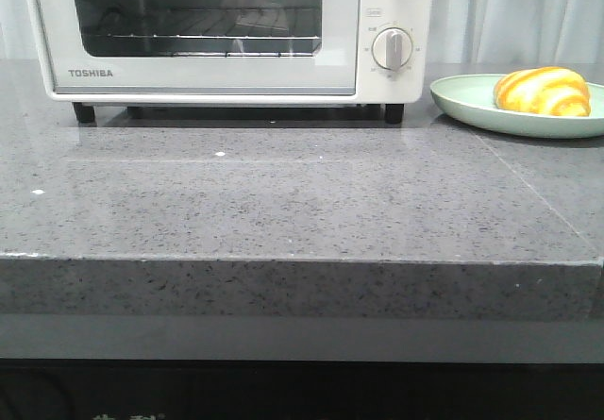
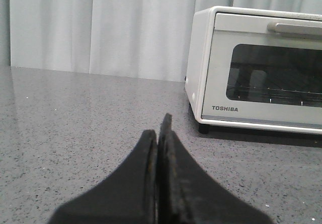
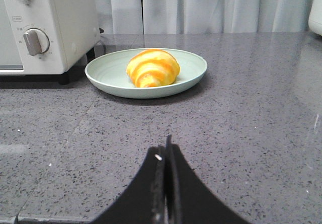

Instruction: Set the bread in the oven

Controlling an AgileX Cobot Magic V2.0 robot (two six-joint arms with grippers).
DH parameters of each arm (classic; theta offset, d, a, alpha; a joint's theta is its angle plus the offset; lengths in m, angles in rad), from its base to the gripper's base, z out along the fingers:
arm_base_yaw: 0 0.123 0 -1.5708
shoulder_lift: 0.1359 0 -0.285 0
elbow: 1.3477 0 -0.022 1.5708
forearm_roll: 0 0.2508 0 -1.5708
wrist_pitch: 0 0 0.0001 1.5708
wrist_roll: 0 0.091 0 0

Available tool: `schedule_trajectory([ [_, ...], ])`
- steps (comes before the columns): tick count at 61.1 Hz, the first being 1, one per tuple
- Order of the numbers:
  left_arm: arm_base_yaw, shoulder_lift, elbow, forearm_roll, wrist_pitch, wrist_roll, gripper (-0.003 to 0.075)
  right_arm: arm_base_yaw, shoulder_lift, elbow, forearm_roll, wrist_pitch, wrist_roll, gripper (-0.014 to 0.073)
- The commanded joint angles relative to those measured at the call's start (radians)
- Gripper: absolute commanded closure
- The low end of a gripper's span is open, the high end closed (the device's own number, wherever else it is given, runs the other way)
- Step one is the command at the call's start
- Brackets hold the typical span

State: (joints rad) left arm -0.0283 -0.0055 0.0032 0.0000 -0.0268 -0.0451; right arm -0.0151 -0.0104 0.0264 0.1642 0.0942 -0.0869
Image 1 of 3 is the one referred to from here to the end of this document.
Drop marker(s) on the glass oven door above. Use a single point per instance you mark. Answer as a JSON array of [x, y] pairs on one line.
[[70, 69]]

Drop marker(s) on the yellow croissant bread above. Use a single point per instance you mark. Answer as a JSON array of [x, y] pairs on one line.
[[549, 91]]

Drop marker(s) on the white Toshiba toaster oven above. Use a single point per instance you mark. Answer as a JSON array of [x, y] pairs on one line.
[[392, 90]]

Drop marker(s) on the lower timer knob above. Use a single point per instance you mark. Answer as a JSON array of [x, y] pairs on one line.
[[392, 48]]

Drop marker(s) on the light green plate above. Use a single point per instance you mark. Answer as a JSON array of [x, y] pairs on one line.
[[470, 100]]

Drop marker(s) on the white curtain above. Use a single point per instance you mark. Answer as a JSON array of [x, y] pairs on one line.
[[473, 31]]

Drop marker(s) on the metal wire oven rack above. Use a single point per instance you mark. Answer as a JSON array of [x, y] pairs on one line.
[[206, 32]]

